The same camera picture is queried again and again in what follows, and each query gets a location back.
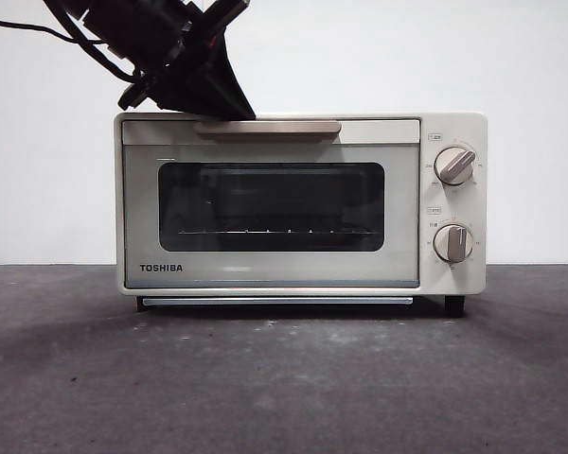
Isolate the oven door with beige handle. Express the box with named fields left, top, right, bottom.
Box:
left=121, top=118, right=421, bottom=288

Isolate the grey metal crumb tray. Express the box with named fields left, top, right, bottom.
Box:
left=140, top=296, right=414, bottom=306

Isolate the beige temperature knob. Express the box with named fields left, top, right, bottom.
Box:
left=434, top=146, right=478, bottom=185

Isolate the beige timer knob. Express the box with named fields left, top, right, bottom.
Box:
left=433, top=222, right=473, bottom=264

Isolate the cream Toshiba toaster oven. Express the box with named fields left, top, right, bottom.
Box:
left=114, top=111, right=488, bottom=317

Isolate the metal wire oven rack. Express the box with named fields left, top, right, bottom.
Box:
left=178, top=228, right=375, bottom=236

